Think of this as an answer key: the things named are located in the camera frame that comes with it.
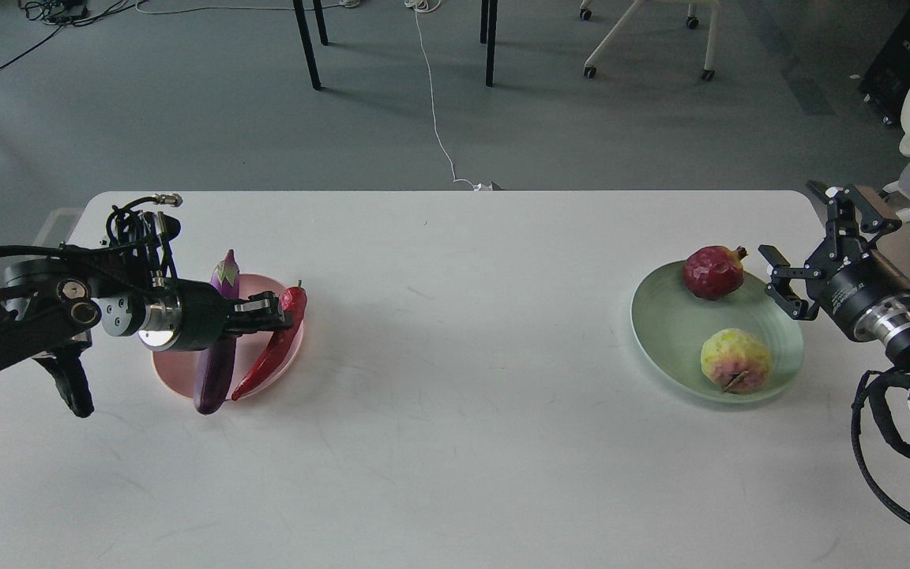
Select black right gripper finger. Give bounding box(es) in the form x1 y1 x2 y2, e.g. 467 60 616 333
759 245 823 321
807 181 903 246

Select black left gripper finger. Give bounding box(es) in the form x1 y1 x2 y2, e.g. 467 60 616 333
225 291 278 315
225 314 294 337

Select black floor cables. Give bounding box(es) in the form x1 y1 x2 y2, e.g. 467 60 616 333
0 0 140 92

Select white chair base with casters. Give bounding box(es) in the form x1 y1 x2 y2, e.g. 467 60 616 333
582 1 724 83

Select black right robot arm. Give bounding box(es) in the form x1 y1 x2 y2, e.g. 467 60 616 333
758 180 910 526

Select red chili pepper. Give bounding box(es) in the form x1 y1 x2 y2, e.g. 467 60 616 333
231 280 308 401

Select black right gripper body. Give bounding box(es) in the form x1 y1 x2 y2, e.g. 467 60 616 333
807 237 910 342

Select dark red pomegranate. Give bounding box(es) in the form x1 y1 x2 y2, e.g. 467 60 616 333
682 245 748 301

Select black equipment cabinet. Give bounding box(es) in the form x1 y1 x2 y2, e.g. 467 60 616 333
859 5 910 126

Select white floor cable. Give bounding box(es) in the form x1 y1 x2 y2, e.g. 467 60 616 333
404 0 494 192

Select black table legs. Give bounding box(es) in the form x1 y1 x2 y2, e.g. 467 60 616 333
292 0 498 90

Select green yellow custard apple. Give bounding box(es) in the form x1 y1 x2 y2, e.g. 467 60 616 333
700 328 773 394

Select purple eggplant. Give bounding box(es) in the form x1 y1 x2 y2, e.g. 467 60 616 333
193 249 241 415

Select light green plate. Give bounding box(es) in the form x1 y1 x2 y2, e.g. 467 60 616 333
625 262 804 405

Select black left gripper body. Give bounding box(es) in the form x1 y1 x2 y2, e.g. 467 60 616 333
138 281 230 352

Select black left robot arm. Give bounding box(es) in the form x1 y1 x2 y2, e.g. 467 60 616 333
0 194 306 417

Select pink plate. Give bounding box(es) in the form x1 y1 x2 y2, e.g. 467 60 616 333
152 273 306 400

